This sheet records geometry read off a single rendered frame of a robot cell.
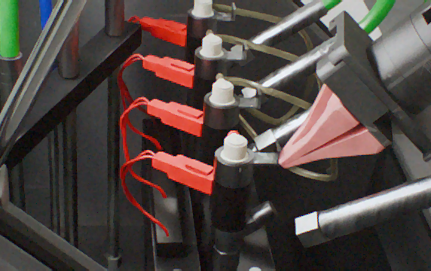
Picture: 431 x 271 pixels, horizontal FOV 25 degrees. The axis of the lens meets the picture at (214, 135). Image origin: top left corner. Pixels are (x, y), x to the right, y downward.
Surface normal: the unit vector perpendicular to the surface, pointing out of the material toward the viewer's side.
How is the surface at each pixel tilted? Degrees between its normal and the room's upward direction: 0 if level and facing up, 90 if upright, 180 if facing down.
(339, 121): 104
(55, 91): 0
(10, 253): 43
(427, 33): 62
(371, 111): 89
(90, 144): 90
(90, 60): 0
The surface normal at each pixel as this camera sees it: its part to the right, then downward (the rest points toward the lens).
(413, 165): 0.06, -0.85
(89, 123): 0.11, 0.52
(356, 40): 0.72, -0.56
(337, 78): -0.11, 0.50
